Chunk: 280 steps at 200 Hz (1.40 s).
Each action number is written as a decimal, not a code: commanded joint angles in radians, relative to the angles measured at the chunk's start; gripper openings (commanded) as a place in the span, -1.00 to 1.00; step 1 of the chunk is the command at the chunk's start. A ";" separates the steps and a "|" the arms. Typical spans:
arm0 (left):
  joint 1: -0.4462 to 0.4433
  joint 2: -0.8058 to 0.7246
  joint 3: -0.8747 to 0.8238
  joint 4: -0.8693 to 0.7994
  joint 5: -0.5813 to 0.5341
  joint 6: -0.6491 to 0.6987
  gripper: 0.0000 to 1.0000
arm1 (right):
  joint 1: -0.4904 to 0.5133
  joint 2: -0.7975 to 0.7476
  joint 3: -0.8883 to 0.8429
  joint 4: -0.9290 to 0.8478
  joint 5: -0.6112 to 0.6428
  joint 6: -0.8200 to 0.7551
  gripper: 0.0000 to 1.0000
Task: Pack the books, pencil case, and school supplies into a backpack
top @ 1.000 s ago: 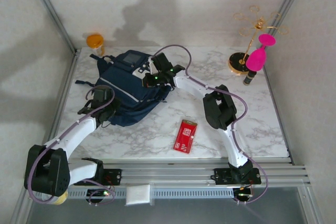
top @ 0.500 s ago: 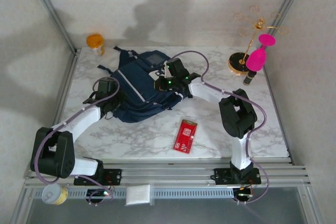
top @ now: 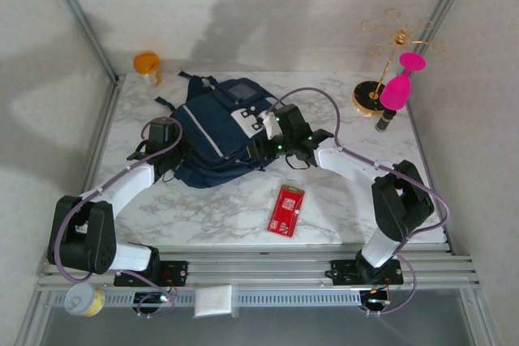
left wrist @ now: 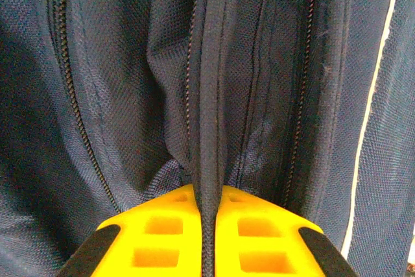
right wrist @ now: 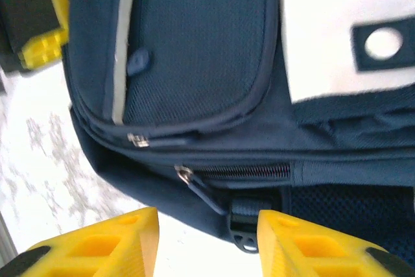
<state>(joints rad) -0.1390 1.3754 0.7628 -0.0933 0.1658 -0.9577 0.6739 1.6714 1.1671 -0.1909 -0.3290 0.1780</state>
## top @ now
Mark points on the navy blue backpack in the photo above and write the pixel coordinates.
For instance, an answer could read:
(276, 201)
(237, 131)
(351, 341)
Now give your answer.
(215, 135)

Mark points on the red packet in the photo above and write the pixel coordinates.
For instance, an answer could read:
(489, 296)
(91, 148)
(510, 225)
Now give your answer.
(286, 210)

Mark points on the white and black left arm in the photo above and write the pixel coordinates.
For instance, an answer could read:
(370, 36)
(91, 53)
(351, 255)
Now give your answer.
(125, 188)

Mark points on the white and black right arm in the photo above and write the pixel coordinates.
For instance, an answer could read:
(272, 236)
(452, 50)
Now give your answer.
(353, 163)

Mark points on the orange pill bottle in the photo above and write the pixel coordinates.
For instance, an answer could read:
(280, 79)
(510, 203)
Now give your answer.
(148, 66)

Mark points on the spice bottle with dark lid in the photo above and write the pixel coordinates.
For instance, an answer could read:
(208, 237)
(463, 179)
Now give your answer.
(384, 121)

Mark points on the pink wine glass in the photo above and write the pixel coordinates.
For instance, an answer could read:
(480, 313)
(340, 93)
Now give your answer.
(395, 92)

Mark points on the white packet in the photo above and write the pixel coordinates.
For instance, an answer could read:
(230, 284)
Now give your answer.
(213, 301)

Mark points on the tin can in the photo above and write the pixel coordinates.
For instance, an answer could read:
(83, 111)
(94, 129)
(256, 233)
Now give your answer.
(83, 301)

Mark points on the aluminium side rail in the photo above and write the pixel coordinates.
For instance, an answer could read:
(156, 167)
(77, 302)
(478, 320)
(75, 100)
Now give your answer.
(97, 139)
(419, 139)

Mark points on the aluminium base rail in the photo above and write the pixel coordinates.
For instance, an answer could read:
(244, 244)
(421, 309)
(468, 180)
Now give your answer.
(263, 269)

